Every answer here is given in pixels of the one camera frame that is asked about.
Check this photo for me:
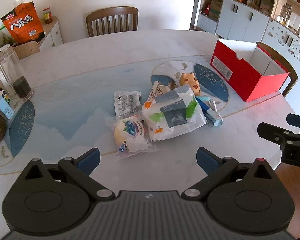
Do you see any white printed packet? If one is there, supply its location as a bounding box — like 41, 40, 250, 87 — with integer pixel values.
114, 91, 142, 120

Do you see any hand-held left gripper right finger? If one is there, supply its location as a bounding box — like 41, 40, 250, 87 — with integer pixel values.
181, 147, 280, 202

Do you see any white side cabinet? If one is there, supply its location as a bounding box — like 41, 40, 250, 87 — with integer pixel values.
37, 16, 63, 49

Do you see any orange snack bag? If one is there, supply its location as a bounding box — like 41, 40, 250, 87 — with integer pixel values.
0, 1, 46, 44

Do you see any white wooden storage cabinet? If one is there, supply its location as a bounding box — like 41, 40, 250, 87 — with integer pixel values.
196, 0, 300, 63

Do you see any small light blue box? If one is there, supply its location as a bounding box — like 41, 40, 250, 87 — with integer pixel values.
0, 96, 16, 120

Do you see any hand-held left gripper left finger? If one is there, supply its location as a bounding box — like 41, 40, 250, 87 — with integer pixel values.
15, 147, 115, 202

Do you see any blueberry bread packet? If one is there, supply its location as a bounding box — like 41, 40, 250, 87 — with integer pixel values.
105, 114, 160, 161

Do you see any white tissue pack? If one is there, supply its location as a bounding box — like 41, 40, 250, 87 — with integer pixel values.
142, 84, 207, 142

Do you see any clear plastic bag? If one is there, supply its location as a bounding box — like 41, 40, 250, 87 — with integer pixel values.
0, 21, 15, 53

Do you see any red lidded sauce jar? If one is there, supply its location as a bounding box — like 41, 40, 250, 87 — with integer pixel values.
42, 7, 53, 25

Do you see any green printed cardboard carton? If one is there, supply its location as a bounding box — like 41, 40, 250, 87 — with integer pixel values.
208, 0, 223, 21

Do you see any red cardboard box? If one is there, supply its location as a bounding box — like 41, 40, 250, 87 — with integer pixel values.
210, 39, 290, 102

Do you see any blue toothpaste tube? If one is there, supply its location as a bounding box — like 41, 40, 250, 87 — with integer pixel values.
195, 97, 223, 128

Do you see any light wooden box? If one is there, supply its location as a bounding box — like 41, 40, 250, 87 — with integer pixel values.
12, 41, 40, 60

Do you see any marble patterned desktop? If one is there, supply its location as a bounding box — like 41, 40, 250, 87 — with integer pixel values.
0, 29, 300, 200

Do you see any yellow spotted pig toy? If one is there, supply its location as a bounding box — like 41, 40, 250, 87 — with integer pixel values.
179, 72, 201, 96

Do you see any clear plastic jar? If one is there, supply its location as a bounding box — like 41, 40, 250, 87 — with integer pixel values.
0, 46, 35, 102

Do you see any crumpled brown paper packet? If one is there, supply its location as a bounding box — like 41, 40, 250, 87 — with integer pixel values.
155, 81, 178, 98

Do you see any brown wooden slatted chair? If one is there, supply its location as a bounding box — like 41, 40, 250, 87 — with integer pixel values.
86, 6, 139, 38

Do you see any cream snack packet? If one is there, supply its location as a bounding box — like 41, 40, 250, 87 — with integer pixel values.
147, 81, 160, 103

